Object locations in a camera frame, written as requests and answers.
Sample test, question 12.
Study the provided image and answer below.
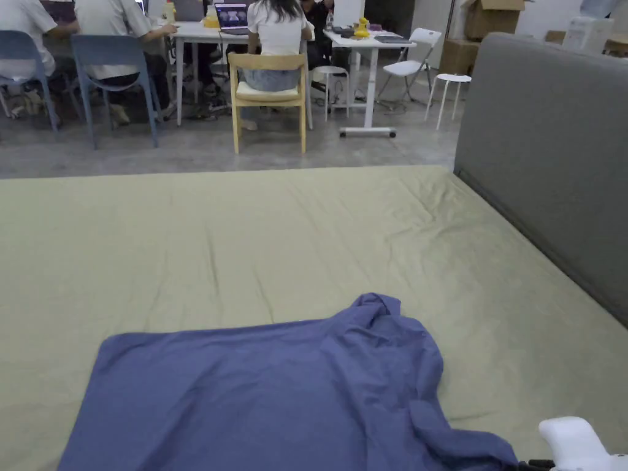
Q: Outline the grey padded headboard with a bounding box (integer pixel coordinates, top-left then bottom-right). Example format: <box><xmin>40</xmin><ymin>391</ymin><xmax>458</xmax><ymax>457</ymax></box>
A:
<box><xmin>453</xmin><ymin>32</ymin><xmax>628</xmax><ymax>329</ymax></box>

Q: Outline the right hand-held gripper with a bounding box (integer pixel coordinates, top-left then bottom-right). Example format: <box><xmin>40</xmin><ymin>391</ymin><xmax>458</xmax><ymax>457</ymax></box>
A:
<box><xmin>519</xmin><ymin>416</ymin><xmax>628</xmax><ymax>471</ymax></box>

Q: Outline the white table on castors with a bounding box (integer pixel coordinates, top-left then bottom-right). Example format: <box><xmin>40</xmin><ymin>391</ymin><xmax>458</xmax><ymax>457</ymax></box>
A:
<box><xmin>323</xmin><ymin>17</ymin><xmax>418</xmax><ymax>140</ymax></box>

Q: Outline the brown cardboard carton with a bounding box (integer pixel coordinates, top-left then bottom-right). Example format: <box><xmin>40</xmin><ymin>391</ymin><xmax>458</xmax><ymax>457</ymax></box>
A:
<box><xmin>463</xmin><ymin>0</ymin><xmax>527</xmax><ymax>42</ymax></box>
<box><xmin>438</xmin><ymin>39</ymin><xmax>481</xmax><ymax>77</ymax></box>

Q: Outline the white table with laptops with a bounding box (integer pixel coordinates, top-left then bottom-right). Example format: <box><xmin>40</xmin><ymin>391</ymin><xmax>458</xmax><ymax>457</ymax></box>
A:
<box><xmin>164</xmin><ymin>0</ymin><xmax>316</xmax><ymax>131</ymax></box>

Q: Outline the blue plastic chair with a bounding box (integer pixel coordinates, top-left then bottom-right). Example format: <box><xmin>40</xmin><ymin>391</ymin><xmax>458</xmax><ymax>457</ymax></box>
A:
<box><xmin>0</xmin><ymin>30</ymin><xmax>61</xmax><ymax>131</ymax></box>
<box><xmin>71</xmin><ymin>34</ymin><xmax>161</xmax><ymax>150</ymax></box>

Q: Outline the white carton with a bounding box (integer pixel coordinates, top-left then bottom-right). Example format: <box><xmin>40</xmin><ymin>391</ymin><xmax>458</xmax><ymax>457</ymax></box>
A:
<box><xmin>561</xmin><ymin>17</ymin><xmax>615</xmax><ymax>54</ymax></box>

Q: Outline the wooden chair with cushion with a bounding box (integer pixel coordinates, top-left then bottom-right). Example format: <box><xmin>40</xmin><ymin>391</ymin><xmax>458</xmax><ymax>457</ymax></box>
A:
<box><xmin>228</xmin><ymin>52</ymin><xmax>308</xmax><ymax>155</ymax></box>

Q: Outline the white folding chair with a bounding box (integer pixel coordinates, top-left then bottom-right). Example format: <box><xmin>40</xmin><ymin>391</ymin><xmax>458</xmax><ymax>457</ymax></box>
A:
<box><xmin>377</xmin><ymin>28</ymin><xmax>442</xmax><ymax>107</ymax></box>

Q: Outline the white round stool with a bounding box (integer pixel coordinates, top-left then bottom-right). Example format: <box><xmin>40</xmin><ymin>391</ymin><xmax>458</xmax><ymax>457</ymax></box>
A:
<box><xmin>424</xmin><ymin>73</ymin><xmax>473</xmax><ymax>131</ymax></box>
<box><xmin>311</xmin><ymin>66</ymin><xmax>351</xmax><ymax>123</ymax></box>

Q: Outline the dark blue shirt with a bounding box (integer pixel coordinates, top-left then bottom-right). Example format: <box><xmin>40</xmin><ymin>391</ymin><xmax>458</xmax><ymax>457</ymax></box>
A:
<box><xmin>57</xmin><ymin>293</ymin><xmax>519</xmax><ymax>471</ymax></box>

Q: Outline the bed with pale green sheet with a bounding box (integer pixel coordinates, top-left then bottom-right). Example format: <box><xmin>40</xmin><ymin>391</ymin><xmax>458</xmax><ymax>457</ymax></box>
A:
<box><xmin>0</xmin><ymin>165</ymin><xmax>628</xmax><ymax>471</ymax></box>

